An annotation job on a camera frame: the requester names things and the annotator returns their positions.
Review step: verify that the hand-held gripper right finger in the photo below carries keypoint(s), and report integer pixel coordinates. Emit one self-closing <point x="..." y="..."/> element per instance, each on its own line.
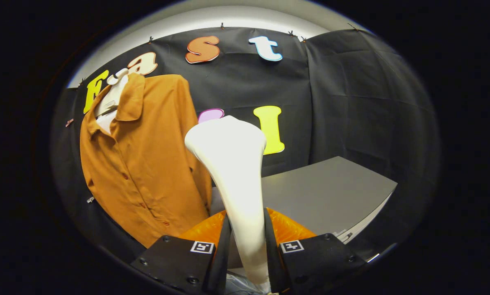
<point x="271" y="254"/>

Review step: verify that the orange button shirt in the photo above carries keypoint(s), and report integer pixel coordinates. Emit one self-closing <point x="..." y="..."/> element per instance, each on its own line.
<point x="146" y="164"/>

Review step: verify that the white garment steamer head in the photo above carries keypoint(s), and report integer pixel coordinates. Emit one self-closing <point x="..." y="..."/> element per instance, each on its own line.
<point x="232" y="164"/>

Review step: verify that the grey cabinet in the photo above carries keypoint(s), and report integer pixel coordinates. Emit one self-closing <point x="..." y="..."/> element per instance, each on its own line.
<point x="331" y="192"/>

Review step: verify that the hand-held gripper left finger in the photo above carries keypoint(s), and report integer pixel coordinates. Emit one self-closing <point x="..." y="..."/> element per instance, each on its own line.
<point x="222" y="254"/>

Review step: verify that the black backdrop cloth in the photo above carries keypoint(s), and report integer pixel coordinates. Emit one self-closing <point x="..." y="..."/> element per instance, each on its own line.
<point x="351" y="102"/>

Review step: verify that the white plastic hanger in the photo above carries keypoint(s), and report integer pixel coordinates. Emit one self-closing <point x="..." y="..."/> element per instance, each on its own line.
<point x="114" y="92"/>

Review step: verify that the white mannequin torso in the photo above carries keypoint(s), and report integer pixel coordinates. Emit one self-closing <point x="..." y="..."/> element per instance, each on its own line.
<point x="107" y="122"/>

